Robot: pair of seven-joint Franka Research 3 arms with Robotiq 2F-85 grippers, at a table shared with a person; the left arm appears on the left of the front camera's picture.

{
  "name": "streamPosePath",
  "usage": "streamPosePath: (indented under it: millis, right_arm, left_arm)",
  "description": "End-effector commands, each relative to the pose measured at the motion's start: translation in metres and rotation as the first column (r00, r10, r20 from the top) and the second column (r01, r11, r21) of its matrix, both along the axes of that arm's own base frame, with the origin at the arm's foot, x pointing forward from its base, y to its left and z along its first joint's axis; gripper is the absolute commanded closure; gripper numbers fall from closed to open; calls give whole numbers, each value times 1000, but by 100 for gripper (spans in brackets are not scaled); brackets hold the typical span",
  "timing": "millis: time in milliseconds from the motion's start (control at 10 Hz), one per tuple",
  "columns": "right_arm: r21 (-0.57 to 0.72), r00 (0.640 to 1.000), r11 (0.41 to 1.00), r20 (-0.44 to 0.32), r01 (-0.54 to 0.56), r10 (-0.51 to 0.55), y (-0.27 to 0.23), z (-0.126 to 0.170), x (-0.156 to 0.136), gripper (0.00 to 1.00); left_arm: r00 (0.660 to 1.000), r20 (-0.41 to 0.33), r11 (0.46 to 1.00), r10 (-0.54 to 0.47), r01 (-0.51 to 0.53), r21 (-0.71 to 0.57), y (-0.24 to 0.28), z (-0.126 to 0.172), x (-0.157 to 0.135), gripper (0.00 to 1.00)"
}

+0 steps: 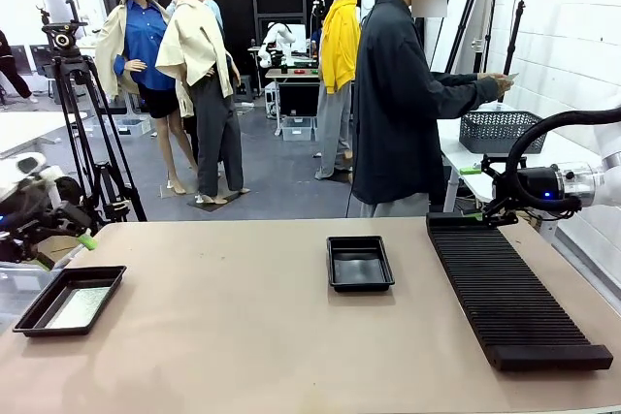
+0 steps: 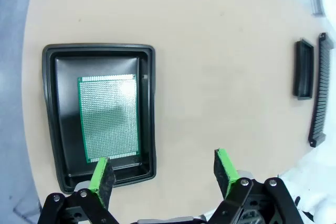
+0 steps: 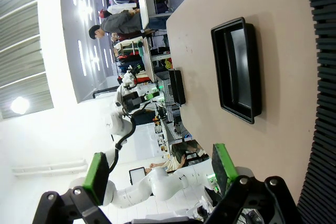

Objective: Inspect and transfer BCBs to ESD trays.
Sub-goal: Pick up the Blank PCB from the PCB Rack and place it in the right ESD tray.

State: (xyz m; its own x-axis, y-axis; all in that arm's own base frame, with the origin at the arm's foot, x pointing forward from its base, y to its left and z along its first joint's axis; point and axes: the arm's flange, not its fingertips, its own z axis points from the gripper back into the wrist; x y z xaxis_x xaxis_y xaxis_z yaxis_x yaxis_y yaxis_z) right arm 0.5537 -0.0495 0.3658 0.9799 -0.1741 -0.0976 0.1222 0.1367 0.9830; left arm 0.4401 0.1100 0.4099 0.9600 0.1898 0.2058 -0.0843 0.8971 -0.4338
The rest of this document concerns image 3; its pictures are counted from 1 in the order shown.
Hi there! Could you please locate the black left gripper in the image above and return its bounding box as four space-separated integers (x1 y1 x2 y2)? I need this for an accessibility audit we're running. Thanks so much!
122 90 160 111

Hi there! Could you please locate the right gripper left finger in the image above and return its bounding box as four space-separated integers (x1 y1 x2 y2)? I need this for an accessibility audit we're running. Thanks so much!
31 152 111 224

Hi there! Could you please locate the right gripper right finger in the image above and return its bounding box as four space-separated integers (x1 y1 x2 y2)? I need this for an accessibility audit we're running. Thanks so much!
203 143 302 224

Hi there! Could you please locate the black plastic ESD tray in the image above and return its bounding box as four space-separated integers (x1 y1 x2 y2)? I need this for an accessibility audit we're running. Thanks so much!
169 69 187 107
210 16 263 125

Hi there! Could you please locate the large clear plastic bin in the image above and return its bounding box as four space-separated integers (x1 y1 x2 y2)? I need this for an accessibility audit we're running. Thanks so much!
154 73 174 104

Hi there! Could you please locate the tablet with bright screen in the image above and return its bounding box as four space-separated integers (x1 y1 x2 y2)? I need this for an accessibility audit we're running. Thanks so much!
128 166 146 186

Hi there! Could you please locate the seated person in beige shirt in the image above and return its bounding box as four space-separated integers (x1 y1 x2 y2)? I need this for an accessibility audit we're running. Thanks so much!
149 140 211 175

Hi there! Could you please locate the person in grey jacket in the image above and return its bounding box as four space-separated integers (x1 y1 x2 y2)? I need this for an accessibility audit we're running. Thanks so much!
88 11 144 40

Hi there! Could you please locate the long white table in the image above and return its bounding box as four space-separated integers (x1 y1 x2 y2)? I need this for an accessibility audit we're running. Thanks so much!
134 0 158 83

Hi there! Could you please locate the round ceiling lamp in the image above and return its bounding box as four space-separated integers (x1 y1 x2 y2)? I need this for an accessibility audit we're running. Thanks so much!
10 96 30 115

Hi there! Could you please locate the black slotted board rack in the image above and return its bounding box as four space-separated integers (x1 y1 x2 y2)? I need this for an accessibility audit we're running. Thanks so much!
296 0 336 224

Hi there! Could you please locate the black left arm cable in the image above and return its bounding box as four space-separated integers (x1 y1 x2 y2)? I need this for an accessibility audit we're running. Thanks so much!
107 103 150 172

